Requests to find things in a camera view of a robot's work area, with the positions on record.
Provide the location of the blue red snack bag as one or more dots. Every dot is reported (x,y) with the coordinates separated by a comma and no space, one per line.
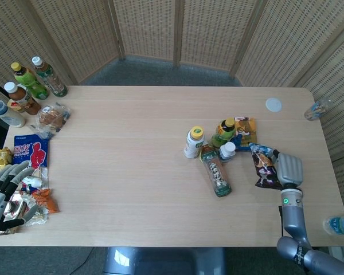
(31,150)

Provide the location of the green tea bottle brown cap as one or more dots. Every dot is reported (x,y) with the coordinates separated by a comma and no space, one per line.
(216,174)

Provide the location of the brown tea bottle white cap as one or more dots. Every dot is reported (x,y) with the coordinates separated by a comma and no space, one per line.
(21,100)

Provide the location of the cream bottle grey cap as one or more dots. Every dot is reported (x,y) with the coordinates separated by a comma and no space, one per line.
(8,116)

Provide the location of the silver crinkled snack packet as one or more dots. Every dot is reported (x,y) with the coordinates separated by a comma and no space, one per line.
(18,204)

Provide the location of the white round lid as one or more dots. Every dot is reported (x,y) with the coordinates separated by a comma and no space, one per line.
(273,105)

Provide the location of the green bottle yellow black cap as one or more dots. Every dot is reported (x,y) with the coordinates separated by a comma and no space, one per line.
(222,134)

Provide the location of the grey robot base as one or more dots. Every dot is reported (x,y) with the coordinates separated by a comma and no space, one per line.
(166,262)

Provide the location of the yellow orange snack packet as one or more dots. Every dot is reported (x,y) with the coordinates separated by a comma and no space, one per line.
(245,129)

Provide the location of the green tea bottle white cap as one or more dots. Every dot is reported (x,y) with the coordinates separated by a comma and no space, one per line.
(51,80)

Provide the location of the bread in clear wrapper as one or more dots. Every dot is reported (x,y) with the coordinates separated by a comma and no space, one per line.
(50,118)

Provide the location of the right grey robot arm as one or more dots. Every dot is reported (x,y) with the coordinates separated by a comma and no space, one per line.
(293,213)

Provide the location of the dark purple snack packet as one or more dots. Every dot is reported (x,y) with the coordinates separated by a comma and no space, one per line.
(263,169)

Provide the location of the white bottle yellow cap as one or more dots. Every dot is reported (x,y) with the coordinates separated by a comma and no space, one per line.
(192,144)

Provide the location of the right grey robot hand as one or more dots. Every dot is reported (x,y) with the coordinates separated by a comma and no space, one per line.
(291,169)

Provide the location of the bamboo folding screen panel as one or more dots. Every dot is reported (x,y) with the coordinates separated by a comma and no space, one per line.
(147,28)
(218,31)
(292,43)
(80,31)
(339,86)
(14,37)

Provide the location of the clear empty plastic bottle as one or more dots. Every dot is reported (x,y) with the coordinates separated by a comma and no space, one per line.
(316,110)

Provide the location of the white clear snack packet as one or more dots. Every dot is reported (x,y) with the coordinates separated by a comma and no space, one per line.
(35,181)

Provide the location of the water bottle blue label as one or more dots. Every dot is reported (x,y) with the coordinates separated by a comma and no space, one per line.
(339,224)

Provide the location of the small bottle white cap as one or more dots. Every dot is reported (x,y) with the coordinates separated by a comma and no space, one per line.
(226,151)

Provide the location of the light green bottle yellow cap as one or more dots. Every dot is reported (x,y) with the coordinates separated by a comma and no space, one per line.
(31,84)

